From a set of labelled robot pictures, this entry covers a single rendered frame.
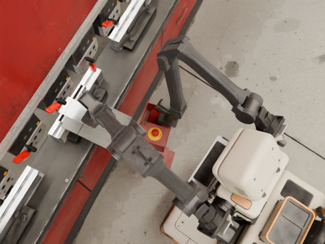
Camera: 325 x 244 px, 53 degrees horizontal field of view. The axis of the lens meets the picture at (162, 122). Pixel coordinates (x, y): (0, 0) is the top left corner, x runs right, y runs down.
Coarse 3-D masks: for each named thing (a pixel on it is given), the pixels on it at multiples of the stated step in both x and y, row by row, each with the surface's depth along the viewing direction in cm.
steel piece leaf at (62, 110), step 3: (66, 99) 148; (69, 99) 148; (72, 99) 148; (69, 102) 147; (63, 105) 147; (66, 105) 147; (60, 108) 146; (63, 108) 146; (66, 108) 146; (60, 111) 146; (63, 111) 146
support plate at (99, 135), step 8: (120, 112) 147; (64, 120) 145; (72, 120) 145; (120, 120) 146; (128, 120) 146; (72, 128) 144; (88, 128) 144; (96, 128) 144; (104, 128) 145; (80, 136) 144; (88, 136) 143; (96, 136) 143; (104, 136) 143; (104, 144) 142
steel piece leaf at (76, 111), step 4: (72, 104) 147; (76, 104) 147; (80, 104) 147; (68, 108) 146; (72, 108) 146; (76, 108) 147; (80, 108) 147; (84, 108) 147; (68, 112) 146; (72, 112) 146; (76, 112) 146; (80, 112) 146; (84, 112) 146; (68, 116) 145; (72, 116) 145; (76, 116) 145; (80, 116) 146; (76, 120) 145; (80, 120) 145
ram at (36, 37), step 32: (0, 0) 73; (32, 0) 83; (64, 0) 97; (96, 0) 117; (0, 32) 77; (32, 32) 89; (64, 32) 106; (0, 64) 82; (32, 64) 96; (64, 64) 116; (0, 96) 88; (32, 96) 105; (0, 128) 95
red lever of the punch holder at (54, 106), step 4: (56, 100) 120; (60, 100) 120; (64, 100) 120; (52, 104) 116; (56, 104) 116; (60, 104) 119; (64, 104) 120; (48, 108) 113; (52, 108) 114; (56, 108) 116; (48, 112) 113; (52, 112) 114
